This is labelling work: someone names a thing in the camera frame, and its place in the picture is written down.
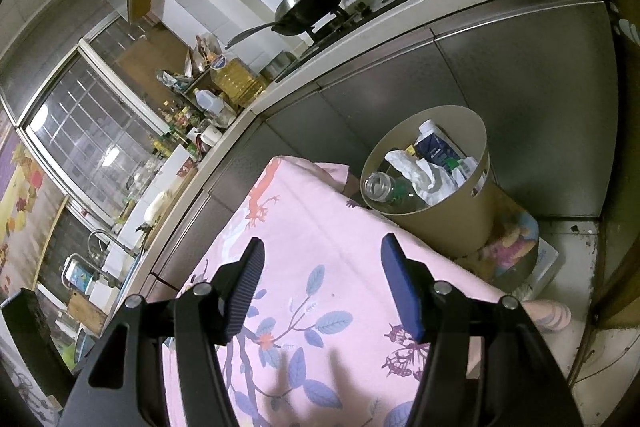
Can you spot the green plastic bottle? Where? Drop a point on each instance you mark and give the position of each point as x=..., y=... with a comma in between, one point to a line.
x=381, y=187

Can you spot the white plastic jug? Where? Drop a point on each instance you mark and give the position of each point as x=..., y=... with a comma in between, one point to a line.
x=220, y=111

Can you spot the wok with steel lid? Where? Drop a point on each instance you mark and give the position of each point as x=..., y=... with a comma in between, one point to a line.
x=295, y=17

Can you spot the beige trash bin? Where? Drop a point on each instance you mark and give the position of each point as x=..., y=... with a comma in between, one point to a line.
x=462, y=223

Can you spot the large yellow oil bottle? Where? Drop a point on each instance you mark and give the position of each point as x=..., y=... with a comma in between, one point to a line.
x=236, y=80

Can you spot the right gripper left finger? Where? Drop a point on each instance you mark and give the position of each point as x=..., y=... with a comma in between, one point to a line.
x=206, y=316

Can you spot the pink floral tablecloth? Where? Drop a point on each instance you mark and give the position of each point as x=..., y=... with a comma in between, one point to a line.
x=322, y=343

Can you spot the colourful patterned curtain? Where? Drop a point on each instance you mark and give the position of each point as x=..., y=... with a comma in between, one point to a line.
x=30, y=206

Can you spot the white tissue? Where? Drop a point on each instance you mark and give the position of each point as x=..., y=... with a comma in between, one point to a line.
x=431, y=183

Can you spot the chrome sink faucet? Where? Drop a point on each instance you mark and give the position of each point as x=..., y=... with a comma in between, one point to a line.
x=106, y=260

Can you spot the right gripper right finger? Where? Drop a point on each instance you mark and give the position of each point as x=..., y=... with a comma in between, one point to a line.
x=445, y=396

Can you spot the barred kitchen window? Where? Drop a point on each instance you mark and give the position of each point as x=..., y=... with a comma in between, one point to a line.
x=92, y=130

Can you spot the blue milk carton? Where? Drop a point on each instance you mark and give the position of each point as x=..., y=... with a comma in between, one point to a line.
x=433, y=145

